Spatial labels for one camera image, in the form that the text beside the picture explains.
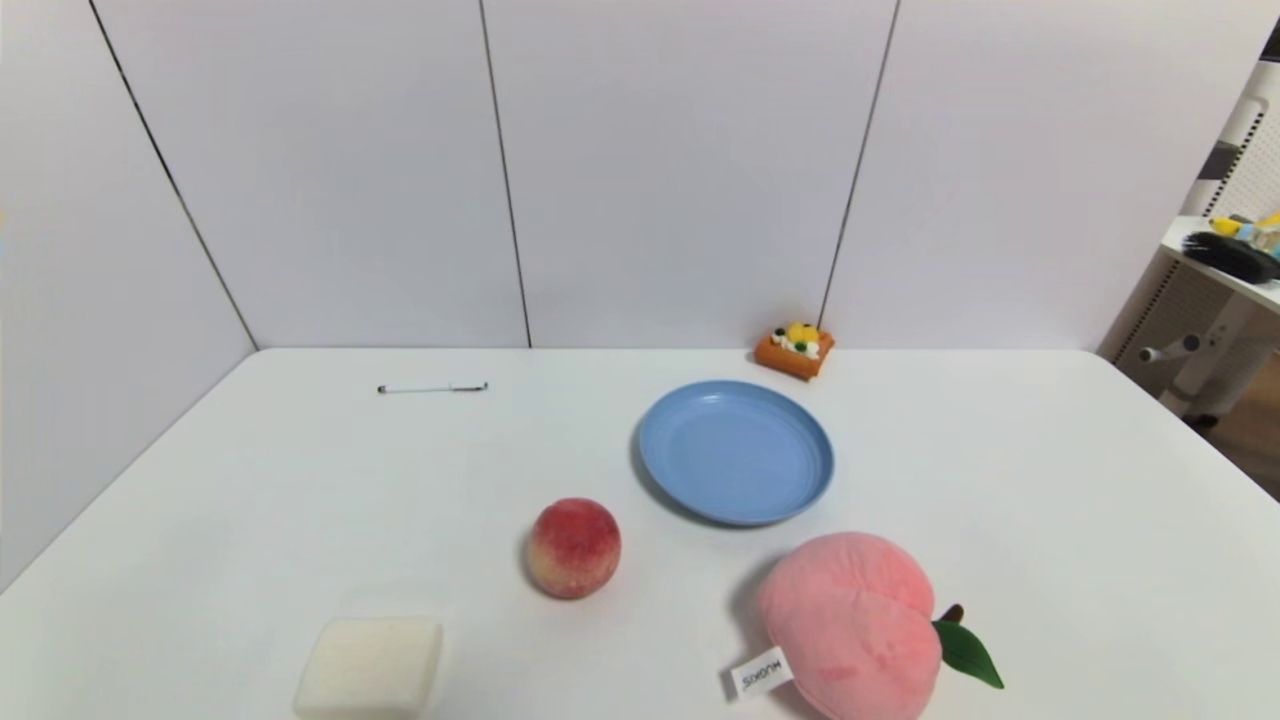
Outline blue plastic plate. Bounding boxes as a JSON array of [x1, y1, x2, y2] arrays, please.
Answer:
[[638, 379, 836, 527]]

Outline orange toy waffle with fruit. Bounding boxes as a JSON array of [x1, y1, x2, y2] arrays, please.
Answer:
[[754, 321, 836, 381]]

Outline red yellow peach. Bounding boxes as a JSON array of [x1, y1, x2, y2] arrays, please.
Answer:
[[525, 497, 622, 601]]

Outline pink plush peach with tag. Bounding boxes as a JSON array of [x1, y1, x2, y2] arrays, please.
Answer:
[[730, 531, 1006, 720]]

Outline white soap bar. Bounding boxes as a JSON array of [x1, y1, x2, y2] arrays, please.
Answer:
[[292, 616, 444, 720]]

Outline white desk leg with knob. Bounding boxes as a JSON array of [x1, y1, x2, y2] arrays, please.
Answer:
[[1138, 296, 1280, 421]]

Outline white side desk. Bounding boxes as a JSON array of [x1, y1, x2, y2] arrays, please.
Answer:
[[1160, 214, 1280, 315]]

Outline black hair brush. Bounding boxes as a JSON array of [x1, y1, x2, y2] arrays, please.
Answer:
[[1182, 231, 1280, 284]]

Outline yellow blue toy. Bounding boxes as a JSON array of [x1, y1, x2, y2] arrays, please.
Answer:
[[1209, 212, 1280, 252]]

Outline white pegboard panel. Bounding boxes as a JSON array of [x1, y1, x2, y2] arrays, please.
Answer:
[[1186, 62, 1280, 219]]

